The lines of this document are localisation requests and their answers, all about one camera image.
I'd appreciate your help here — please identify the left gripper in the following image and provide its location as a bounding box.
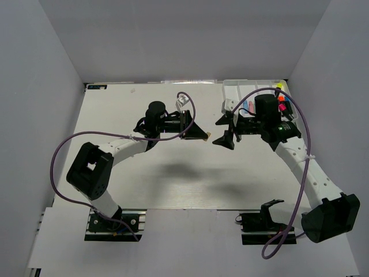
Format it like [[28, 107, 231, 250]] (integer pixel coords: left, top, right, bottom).
[[157, 110, 208, 140]]

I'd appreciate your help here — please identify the small brown eraser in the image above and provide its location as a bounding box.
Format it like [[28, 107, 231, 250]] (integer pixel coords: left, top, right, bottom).
[[203, 132, 211, 141]]

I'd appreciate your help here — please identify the pink stapler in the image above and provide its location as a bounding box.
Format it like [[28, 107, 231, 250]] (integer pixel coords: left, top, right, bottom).
[[248, 101, 255, 114]]

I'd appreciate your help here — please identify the pink highlighter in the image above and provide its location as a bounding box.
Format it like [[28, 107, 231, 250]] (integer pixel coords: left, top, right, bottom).
[[278, 104, 287, 113]]

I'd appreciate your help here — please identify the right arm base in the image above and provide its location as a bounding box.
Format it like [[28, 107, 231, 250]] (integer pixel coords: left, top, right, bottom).
[[235, 199, 293, 246]]

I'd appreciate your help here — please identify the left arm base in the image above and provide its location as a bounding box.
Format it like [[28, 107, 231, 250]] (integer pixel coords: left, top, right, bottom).
[[84, 209, 146, 242]]

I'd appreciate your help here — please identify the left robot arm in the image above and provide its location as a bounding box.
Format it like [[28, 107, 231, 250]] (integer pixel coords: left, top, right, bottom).
[[66, 101, 208, 230]]

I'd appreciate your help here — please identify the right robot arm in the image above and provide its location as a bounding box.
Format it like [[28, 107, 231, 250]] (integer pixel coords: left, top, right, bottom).
[[213, 93, 360, 243]]

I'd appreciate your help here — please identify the white divided tray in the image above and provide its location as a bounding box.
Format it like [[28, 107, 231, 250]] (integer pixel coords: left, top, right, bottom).
[[223, 80, 298, 122]]

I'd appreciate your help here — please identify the blue label sticker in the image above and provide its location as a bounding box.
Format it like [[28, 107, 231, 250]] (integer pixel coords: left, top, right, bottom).
[[87, 85, 107, 90]]

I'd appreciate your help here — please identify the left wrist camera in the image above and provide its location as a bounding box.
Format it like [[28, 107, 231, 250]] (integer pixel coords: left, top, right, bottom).
[[176, 95, 189, 113]]

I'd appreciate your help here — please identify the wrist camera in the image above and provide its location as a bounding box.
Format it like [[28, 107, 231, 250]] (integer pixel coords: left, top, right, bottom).
[[176, 95, 189, 113], [221, 99, 238, 120]]

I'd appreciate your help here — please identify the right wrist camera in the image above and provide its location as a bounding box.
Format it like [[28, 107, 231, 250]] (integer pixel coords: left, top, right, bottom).
[[221, 99, 238, 120]]

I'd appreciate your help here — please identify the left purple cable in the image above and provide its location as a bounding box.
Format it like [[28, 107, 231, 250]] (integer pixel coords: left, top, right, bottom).
[[49, 91, 197, 242]]

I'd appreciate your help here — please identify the purple cable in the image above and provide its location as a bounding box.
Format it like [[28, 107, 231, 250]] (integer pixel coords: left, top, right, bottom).
[[232, 88, 311, 260], [49, 91, 197, 242]]

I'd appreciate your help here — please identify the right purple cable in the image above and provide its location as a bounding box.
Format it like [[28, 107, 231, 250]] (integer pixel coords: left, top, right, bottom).
[[232, 88, 311, 260]]

